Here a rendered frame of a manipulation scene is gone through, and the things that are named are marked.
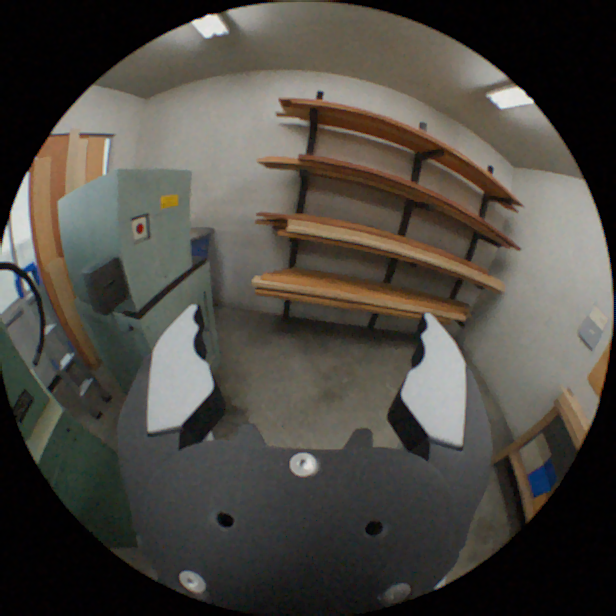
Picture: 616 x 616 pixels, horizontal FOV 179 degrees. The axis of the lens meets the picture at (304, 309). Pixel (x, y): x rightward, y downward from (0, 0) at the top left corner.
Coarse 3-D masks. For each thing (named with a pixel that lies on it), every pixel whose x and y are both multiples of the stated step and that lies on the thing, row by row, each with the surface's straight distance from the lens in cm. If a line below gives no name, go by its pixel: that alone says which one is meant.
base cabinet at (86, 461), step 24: (72, 456) 96; (96, 456) 103; (72, 480) 101; (96, 480) 109; (120, 480) 121; (72, 504) 106; (96, 504) 115; (120, 504) 128; (96, 528) 123; (120, 528) 137
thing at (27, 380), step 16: (0, 320) 84; (0, 336) 84; (0, 352) 85; (16, 352) 86; (16, 368) 87; (16, 384) 89; (32, 384) 91; (16, 400) 91; (48, 400) 95; (32, 416) 95
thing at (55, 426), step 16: (48, 416) 92; (64, 416) 87; (32, 432) 98; (48, 432) 88; (64, 432) 90; (32, 448) 95; (48, 448) 89; (64, 448) 92; (48, 464) 92; (48, 480) 95
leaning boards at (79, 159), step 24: (48, 144) 233; (72, 144) 237; (96, 144) 248; (48, 168) 220; (72, 168) 230; (96, 168) 242; (48, 192) 215; (48, 216) 212; (48, 240) 210; (48, 264) 196; (48, 288) 200; (72, 288) 209; (72, 312) 207; (72, 336) 215; (96, 360) 229
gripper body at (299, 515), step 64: (192, 448) 6; (256, 448) 5; (384, 448) 5; (192, 512) 5; (256, 512) 5; (320, 512) 5; (384, 512) 5; (448, 512) 6; (192, 576) 6; (256, 576) 5; (320, 576) 5; (384, 576) 5
